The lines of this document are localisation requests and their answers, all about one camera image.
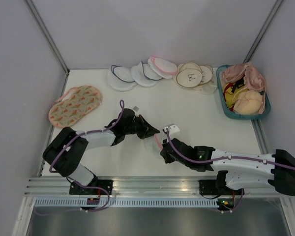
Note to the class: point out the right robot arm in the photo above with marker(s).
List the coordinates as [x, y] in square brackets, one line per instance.
[235, 171]

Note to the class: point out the peach padded bra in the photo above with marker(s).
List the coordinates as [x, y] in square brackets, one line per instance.
[249, 103]

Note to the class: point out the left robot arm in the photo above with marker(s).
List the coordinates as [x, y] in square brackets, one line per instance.
[65, 152]

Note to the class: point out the floral patterned laundry bag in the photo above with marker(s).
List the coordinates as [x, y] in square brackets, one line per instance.
[75, 104]

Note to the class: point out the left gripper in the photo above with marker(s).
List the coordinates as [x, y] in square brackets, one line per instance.
[147, 130]

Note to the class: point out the white mesh bag pink trim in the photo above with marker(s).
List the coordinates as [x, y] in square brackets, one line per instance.
[153, 144]

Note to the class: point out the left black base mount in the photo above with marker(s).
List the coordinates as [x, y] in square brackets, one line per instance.
[99, 187]

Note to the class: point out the teal plastic basket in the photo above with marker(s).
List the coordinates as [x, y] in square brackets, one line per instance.
[231, 114]

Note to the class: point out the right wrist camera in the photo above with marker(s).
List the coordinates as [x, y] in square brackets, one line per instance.
[172, 131]

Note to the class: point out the white bag blue trim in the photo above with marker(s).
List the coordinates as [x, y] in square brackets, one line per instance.
[119, 78]
[144, 75]

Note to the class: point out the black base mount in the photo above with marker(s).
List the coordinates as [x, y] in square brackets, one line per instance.
[99, 187]
[212, 189]

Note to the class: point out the white bag blue trim right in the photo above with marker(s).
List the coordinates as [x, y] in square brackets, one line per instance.
[144, 75]

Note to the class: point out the white slotted cable duct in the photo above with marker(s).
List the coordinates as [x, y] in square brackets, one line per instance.
[126, 202]

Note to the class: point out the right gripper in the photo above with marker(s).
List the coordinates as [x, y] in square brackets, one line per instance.
[167, 159]

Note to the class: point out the yellow bra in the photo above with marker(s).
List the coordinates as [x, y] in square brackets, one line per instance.
[231, 92]

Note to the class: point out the white bag pink trim back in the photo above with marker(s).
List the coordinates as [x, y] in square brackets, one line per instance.
[162, 67]

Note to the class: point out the aluminium mounting rail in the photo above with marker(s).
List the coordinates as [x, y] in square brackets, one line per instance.
[55, 186]

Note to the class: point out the beige laundry bag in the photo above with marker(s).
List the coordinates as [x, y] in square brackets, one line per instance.
[189, 75]
[208, 85]

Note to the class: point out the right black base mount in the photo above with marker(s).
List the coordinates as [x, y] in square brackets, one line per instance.
[212, 189]

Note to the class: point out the pink satin bra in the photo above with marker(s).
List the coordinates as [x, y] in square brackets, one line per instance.
[252, 78]

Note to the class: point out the beige laundry bag front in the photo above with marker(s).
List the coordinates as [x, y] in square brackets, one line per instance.
[189, 75]

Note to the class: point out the beige laundry bag rear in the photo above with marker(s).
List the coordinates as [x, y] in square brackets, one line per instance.
[208, 85]

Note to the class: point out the white bag blue trim left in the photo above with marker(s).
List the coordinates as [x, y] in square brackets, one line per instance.
[119, 78]

